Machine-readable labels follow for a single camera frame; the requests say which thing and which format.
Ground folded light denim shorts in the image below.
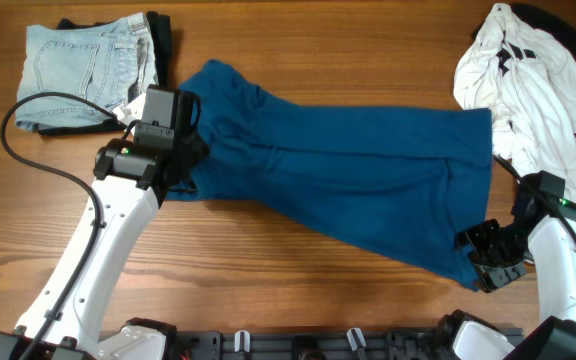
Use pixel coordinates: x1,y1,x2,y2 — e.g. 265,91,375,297
17,13,159,111

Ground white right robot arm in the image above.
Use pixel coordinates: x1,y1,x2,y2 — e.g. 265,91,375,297
448,171,576,359

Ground folded black garment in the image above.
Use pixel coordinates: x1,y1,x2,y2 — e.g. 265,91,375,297
16,11,173,136

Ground blue polo shirt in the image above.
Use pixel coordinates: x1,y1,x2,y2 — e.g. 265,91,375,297
171,60,492,288

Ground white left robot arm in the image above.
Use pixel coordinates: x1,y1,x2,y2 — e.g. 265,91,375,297
0,86,209,360

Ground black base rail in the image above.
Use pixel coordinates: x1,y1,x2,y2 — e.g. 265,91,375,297
169,328,457,360

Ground white printed t-shirt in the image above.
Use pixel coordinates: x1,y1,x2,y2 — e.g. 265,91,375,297
453,3,576,203

